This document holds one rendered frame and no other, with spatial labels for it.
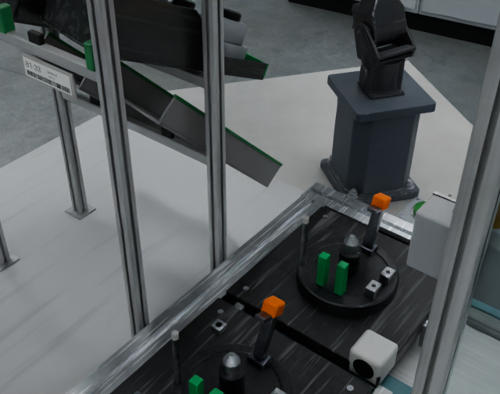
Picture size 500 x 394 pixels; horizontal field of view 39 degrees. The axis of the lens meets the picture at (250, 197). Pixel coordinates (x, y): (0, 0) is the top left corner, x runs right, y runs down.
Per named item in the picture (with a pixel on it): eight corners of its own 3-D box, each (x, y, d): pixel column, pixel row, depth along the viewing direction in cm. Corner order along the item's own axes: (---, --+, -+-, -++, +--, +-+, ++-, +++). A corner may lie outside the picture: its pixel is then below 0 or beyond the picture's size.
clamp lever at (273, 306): (257, 349, 86) (273, 294, 84) (270, 356, 85) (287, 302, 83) (240, 359, 83) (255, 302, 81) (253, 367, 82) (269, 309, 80)
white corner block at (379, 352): (364, 348, 92) (367, 326, 90) (395, 365, 90) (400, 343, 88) (345, 370, 89) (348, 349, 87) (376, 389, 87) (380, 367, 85)
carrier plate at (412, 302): (320, 215, 114) (321, 205, 113) (460, 280, 102) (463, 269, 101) (225, 300, 99) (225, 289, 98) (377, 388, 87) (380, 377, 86)
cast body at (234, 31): (226, 58, 104) (241, 12, 102) (241, 68, 101) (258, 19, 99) (177, 48, 99) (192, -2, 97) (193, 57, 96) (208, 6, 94)
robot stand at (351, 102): (387, 155, 144) (401, 65, 132) (419, 197, 133) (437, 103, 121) (319, 165, 141) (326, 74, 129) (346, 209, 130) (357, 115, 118)
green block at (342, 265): (337, 287, 95) (341, 259, 92) (345, 291, 95) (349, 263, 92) (333, 292, 95) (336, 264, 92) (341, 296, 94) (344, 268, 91)
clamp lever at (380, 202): (365, 240, 102) (380, 191, 99) (376, 245, 101) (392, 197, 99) (353, 245, 99) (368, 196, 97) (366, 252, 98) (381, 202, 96)
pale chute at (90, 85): (151, 124, 128) (163, 103, 128) (197, 155, 121) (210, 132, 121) (31, 56, 106) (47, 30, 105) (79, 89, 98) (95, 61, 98)
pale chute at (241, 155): (214, 153, 121) (228, 130, 121) (268, 188, 114) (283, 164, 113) (101, 87, 98) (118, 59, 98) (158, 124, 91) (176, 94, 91)
